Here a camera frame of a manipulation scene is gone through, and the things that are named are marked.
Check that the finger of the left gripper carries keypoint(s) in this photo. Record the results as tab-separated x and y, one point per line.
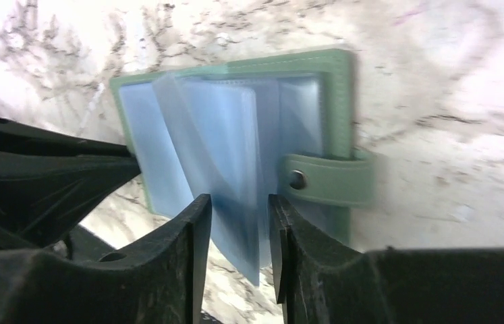
49	182

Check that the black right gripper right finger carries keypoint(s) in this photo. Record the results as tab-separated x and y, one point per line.
319	280

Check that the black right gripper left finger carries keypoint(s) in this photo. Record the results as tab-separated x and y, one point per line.
159	278

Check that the green card holder wallet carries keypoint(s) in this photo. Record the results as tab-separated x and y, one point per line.
242	130

